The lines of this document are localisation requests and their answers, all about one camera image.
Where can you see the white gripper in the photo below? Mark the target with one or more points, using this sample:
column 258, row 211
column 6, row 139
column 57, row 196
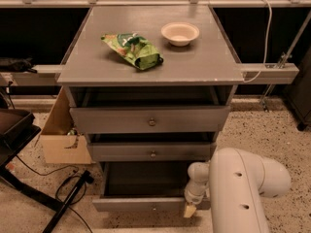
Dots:
column 193, row 193

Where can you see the grey bottom drawer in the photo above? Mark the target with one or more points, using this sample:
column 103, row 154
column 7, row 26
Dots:
column 143, row 186

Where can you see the grey drawer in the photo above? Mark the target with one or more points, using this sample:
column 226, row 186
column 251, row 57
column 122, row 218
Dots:
column 143, row 186
column 150, row 119
column 173, row 151

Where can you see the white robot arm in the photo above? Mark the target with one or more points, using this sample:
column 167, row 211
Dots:
column 235, row 180

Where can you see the grey middle drawer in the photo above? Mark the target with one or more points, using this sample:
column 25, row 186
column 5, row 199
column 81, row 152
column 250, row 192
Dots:
column 173, row 151

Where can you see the grey top drawer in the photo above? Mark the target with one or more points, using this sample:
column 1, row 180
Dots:
column 150, row 119

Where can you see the grey drawer cabinet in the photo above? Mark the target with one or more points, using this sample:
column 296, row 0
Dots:
column 150, row 88

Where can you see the cardboard box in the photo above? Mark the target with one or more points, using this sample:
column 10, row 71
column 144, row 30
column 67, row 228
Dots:
column 62, row 143

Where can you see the black cabinet at right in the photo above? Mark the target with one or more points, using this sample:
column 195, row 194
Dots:
column 298, row 93

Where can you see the green snack bag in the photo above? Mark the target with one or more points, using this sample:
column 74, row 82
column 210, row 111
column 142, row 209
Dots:
column 135, row 49

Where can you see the white paper bowl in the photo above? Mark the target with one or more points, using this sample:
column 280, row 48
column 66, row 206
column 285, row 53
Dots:
column 179, row 34

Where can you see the black chair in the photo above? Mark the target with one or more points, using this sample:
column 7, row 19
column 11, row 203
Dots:
column 16, row 131

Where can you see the metal frame railing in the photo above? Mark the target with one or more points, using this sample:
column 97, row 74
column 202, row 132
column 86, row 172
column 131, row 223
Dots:
column 259, row 72

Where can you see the black bag on rail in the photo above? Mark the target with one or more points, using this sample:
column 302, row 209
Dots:
column 16, row 65

